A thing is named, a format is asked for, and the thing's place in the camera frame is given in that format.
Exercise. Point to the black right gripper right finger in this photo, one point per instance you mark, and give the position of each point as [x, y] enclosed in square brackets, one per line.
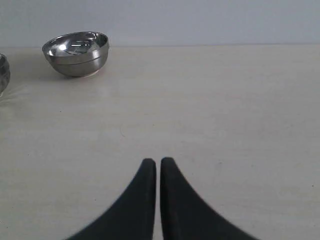
[185, 215]

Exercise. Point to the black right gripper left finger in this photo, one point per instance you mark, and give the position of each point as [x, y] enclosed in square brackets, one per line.
[132, 215]

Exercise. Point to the smooth stainless steel bowl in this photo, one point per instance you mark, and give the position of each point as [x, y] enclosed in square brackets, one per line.
[77, 54]

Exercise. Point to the ribbed stainless steel bowl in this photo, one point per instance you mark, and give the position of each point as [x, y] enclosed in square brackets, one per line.
[5, 73]

